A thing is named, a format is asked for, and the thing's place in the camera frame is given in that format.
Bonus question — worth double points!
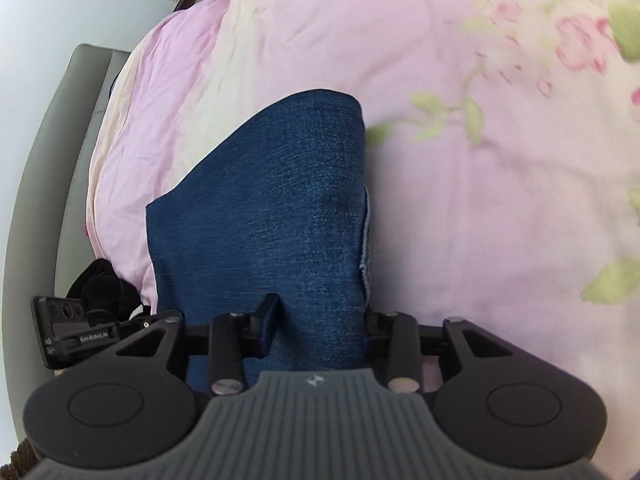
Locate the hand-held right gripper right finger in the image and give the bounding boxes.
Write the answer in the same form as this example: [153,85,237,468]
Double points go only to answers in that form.
[362,308,502,394]

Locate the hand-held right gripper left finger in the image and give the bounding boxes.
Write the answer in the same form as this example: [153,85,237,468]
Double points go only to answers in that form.
[117,293,281,396]

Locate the blue denim pants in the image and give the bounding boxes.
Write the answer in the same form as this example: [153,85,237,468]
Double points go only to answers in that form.
[145,89,372,397]

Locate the brown rug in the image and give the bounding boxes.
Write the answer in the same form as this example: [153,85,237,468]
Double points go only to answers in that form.
[0,436,37,480]

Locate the grey padded headboard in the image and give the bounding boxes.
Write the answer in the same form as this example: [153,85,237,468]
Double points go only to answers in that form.
[4,42,133,461]

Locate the pink floral bed sheet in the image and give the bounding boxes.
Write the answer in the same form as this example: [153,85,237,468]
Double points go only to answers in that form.
[86,0,640,411]

